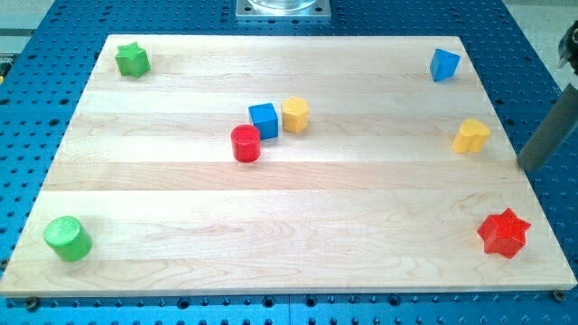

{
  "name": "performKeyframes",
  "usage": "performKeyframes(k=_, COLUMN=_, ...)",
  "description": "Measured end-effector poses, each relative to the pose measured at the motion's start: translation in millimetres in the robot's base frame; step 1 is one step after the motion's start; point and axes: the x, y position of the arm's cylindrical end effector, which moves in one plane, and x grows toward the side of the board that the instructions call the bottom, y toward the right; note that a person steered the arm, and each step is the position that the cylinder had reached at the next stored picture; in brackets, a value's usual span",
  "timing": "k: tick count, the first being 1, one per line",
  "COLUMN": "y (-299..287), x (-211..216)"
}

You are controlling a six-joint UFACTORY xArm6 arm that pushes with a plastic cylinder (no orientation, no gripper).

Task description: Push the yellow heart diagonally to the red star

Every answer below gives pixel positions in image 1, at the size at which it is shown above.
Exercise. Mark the yellow heart block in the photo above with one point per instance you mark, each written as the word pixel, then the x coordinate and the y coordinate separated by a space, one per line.
pixel 471 136

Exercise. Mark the black robot arm end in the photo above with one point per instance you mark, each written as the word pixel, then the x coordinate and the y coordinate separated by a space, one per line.
pixel 567 48

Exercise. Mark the green star block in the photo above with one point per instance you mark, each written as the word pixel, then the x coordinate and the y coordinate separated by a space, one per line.
pixel 132 60

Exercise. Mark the red star block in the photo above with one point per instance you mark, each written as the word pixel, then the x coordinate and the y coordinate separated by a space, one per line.
pixel 503 234

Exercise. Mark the red cylinder block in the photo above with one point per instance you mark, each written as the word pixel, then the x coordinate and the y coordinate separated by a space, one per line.
pixel 245 141

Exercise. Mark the blue cube block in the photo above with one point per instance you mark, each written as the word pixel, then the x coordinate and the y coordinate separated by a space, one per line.
pixel 265 119

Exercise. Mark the yellow pentagon block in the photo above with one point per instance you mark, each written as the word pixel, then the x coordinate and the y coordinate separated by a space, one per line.
pixel 295 111

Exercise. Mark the wooden board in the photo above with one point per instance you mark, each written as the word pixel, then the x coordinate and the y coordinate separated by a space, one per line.
pixel 370 197

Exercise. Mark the blue triangular block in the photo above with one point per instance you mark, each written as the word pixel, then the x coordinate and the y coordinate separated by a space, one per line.
pixel 443 64

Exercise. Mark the green cylinder block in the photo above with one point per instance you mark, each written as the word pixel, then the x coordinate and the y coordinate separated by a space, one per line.
pixel 68 239

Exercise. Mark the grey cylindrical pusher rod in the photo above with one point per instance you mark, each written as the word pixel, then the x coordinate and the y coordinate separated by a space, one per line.
pixel 558 124

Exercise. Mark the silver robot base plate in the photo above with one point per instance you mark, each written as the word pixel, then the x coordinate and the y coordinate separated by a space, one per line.
pixel 283 10

